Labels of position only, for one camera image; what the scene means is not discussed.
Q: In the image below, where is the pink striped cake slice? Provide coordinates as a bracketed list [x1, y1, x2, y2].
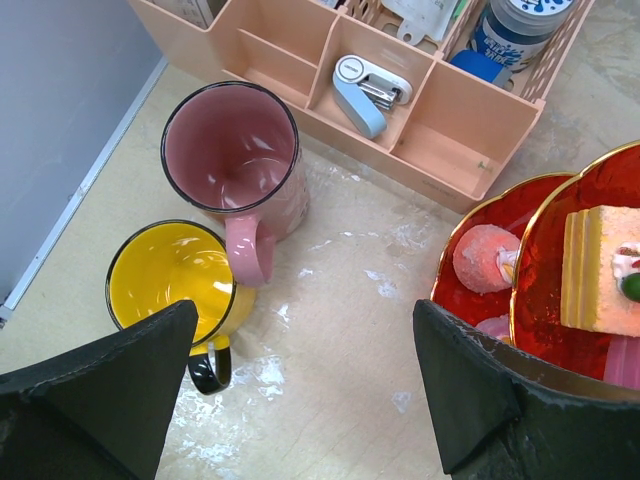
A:
[603, 335, 640, 390]

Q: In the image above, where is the white tape dispenser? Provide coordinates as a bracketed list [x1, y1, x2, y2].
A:
[332, 54, 413, 139]

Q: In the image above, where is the yellow mug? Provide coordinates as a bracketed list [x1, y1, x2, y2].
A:
[105, 220, 256, 395]

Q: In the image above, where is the pink mug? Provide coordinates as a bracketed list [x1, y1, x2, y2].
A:
[160, 81, 310, 288]

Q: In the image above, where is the red three-tier cake stand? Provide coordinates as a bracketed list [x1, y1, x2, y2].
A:
[430, 142, 639, 380]

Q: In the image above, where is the yellow cake slice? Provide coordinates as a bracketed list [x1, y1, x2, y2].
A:
[560, 205, 639, 337]

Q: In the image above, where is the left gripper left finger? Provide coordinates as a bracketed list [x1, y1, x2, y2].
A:
[1, 300, 197, 479]

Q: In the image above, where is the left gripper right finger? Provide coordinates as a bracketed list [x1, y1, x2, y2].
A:
[413, 300, 639, 479]

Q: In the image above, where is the pink peach pastry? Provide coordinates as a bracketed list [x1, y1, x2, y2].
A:
[453, 224, 520, 294]

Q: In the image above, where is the peach desk file organizer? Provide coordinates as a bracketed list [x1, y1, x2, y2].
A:
[133, 1, 590, 213]

